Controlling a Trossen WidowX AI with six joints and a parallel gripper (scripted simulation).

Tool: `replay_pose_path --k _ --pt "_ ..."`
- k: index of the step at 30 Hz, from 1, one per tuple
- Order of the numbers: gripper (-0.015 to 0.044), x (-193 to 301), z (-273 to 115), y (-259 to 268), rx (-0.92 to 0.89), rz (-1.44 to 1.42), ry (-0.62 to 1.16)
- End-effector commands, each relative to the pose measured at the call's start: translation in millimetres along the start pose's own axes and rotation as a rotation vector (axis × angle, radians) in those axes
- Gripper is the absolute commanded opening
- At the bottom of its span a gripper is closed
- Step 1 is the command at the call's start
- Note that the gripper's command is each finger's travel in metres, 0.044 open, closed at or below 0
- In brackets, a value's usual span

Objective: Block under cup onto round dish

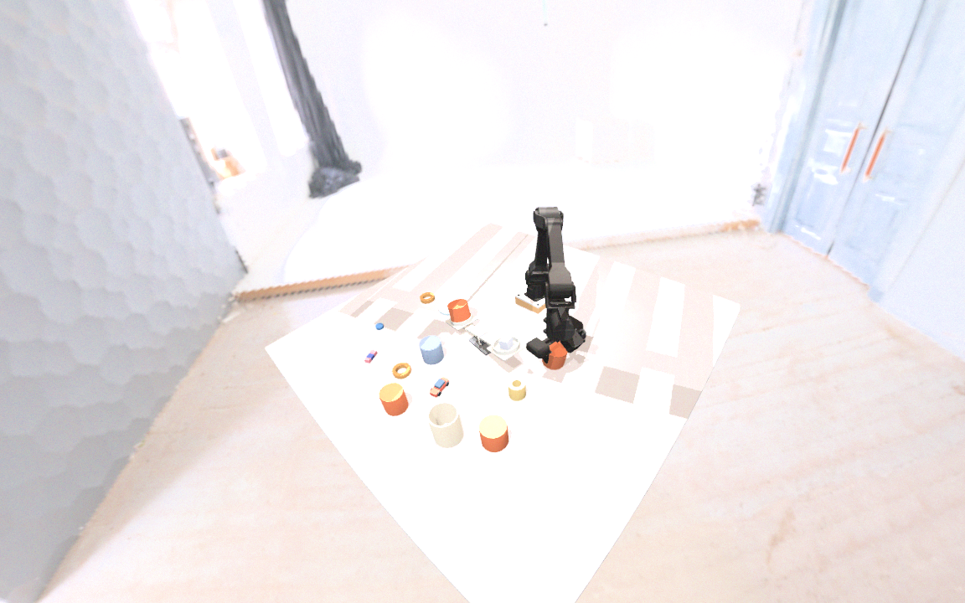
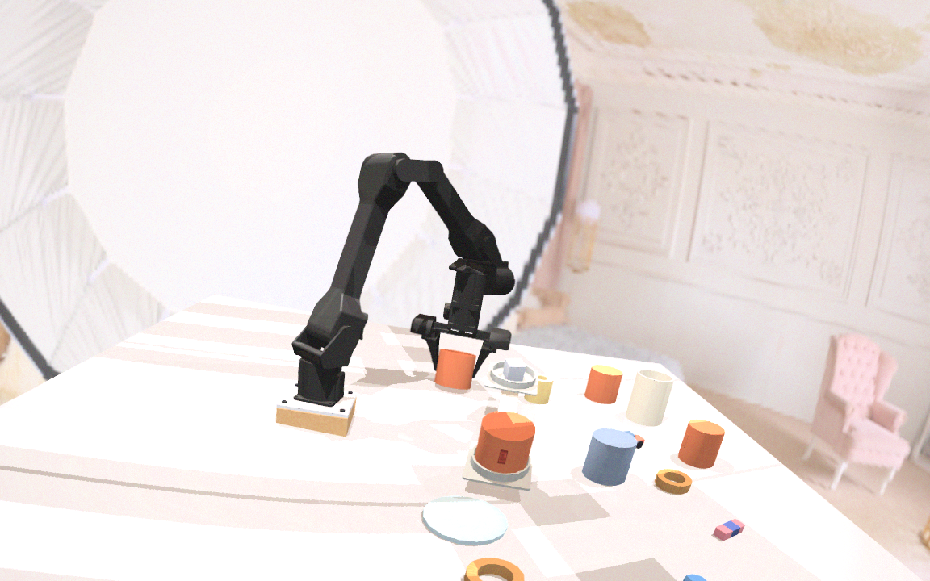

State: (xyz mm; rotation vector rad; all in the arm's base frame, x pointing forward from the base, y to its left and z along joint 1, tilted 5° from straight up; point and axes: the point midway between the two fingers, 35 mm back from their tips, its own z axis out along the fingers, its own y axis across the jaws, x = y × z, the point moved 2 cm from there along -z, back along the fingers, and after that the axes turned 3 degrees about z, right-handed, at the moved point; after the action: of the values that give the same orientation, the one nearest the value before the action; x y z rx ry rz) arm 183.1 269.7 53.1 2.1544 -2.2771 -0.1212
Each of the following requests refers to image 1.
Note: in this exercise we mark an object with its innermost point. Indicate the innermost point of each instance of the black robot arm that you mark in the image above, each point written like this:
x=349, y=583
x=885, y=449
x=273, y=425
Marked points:
x=553, y=281

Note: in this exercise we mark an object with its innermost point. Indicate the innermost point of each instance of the orange cylinder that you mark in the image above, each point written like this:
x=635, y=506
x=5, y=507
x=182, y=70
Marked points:
x=393, y=399
x=459, y=310
x=557, y=357
x=493, y=431

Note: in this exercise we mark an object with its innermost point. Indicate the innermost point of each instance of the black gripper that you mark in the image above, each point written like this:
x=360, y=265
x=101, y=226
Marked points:
x=541, y=349

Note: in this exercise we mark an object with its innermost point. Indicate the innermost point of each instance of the red toy car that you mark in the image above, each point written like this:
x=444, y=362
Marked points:
x=439, y=386

